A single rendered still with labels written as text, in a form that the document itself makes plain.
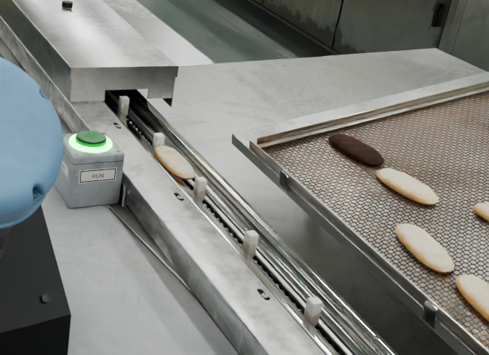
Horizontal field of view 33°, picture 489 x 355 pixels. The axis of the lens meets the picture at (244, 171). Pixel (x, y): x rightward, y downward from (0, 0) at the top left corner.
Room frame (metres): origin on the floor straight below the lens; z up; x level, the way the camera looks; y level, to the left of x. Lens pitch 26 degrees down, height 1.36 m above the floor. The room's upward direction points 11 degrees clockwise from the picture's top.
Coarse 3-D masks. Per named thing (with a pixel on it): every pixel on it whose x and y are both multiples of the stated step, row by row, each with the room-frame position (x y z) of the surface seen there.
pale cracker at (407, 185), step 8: (384, 176) 0.99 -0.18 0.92; (392, 176) 0.98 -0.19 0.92; (400, 176) 0.98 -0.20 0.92; (408, 176) 0.99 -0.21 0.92; (392, 184) 0.97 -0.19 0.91; (400, 184) 0.97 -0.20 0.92; (408, 184) 0.97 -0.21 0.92; (416, 184) 0.97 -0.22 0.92; (424, 184) 0.97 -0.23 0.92; (400, 192) 0.96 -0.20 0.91; (408, 192) 0.95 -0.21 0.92; (416, 192) 0.95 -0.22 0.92; (424, 192) 0.95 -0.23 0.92; (432, 192) 0.95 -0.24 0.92; (416, 200) 0.94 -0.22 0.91; (424, 200) 0.94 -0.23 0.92; (432, 200) 0.94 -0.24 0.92
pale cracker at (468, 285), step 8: (456, 280) 0.78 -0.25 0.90; (464, 280) 0.77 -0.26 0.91; (472, 280) 0.77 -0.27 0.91; (480, 280) 0.78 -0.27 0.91; (464, 288) 0.76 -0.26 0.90; (472, 288) 0.76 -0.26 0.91; (480, 288) 0.76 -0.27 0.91; (488, 288) 0.76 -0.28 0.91; (464, 296) 0.75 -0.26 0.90; (472, 296) 0.75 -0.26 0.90; (480, 296) 0.74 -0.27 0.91; (488, 296) 0.75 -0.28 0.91; (472, 304) 0.74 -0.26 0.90; (480, 304) 0.73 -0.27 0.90; (488, 304) 0.73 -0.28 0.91; (480, 312) 0.73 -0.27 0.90; (488, 312) 0.72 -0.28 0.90; (488, 320) 0.72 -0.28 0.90
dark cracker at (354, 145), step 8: (336, 136) 1.09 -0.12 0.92; (344, 136) 1.09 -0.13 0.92; (336, 144) 1.07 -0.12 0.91; (344, 144) 1.07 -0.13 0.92; (352, 144) 1.07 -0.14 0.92; (360, 144) 1.07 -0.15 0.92; (344, 152) 1.06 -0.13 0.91; (352, 152) 1.05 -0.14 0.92; (360, 152) 1.04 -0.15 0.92; (368, 152) 1.05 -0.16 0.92; (376, 152) 1.05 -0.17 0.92; (360, 160) 1.03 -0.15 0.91; (368, 160) 1.03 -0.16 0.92; (376, 160) 1.03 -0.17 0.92
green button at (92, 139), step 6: (84, 132) 0.97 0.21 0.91; (90, 132) 0.97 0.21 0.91; (96, 132) 0.98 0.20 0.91; (78, 138) 0.95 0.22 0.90; (84, 138) 0.95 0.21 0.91; (90, 138) 0.95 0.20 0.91; (96, 138) 0.96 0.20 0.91; (102, 138) 0.96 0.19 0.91; (84, 144) 0.94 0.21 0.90; (90, 144) 0.94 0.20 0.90; (96, 144) 0.94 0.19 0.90; (102, 144) 0.95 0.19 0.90
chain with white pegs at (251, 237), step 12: (108, 96) 1.27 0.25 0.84; (120, 96) 1.21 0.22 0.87; (120, 108) 1.20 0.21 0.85; (156, 144) 1.08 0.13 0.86; (204, 180) 0.97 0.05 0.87; (204, 192) 0.97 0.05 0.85; (204, 204) 0.96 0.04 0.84; (216, 216) 0.94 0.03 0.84; (228, 228) 0.91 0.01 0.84; (240, 240) 0.88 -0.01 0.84; (252, 240) 0.85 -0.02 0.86; (252, 252) 0.85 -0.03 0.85; (312, 300) 0.73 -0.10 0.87; (312, 312) 0.73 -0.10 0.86; (312, 324) 0.73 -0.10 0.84; (324, 336) 0.72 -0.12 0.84; (336, 348) 0.70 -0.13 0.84
